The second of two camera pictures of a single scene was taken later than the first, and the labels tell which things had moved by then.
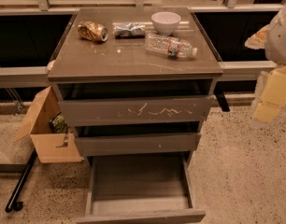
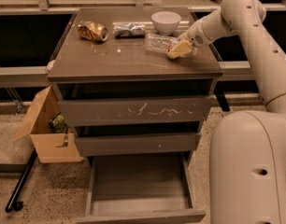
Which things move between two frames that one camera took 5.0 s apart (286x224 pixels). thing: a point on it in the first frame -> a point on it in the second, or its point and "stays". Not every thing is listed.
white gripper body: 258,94 -> 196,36
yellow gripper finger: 278,87 -> 180,49
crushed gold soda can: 92,31 stays
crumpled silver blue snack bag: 129,31 stays
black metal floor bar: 13,203 stays
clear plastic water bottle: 169,47 stays
